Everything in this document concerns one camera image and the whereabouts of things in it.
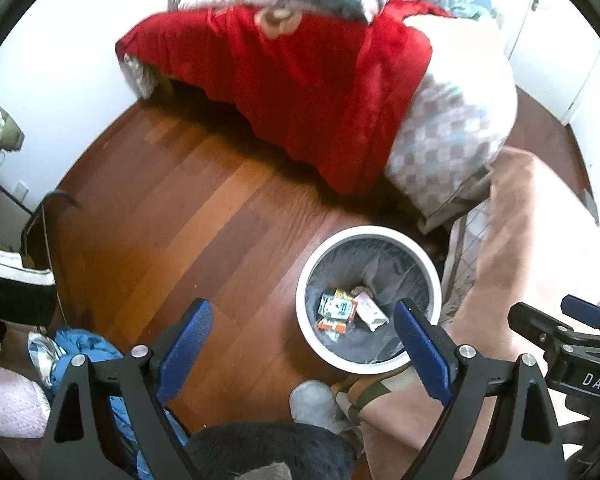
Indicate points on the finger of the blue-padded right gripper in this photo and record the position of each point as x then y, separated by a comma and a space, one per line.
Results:
582, 311
544, 331

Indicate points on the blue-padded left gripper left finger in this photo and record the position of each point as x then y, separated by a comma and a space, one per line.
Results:
81, 439

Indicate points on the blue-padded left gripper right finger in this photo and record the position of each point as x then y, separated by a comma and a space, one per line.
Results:
523, 440

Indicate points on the blue white milk carton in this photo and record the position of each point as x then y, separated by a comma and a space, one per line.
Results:
339, 306

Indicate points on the white barcode box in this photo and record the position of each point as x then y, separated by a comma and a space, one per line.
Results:
367, 309

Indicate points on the orange noodle packet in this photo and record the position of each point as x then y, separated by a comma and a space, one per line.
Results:
332, 328

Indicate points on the white round trash bin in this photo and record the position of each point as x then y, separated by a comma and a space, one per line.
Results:
347, 292

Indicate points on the pink and striped tablecloth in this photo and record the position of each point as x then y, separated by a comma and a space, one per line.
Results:
540, 246

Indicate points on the blue clothing pile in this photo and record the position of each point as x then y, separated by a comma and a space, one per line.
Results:
74, 342

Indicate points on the grey slipper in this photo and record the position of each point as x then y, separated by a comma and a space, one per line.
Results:
312, 403

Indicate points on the bed with checkered sheet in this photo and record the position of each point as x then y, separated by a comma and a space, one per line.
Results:
459, 118

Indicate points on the white door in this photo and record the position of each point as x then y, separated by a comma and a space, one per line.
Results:
552, 54

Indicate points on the red blanket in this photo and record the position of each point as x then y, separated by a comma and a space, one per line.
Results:
330, 92

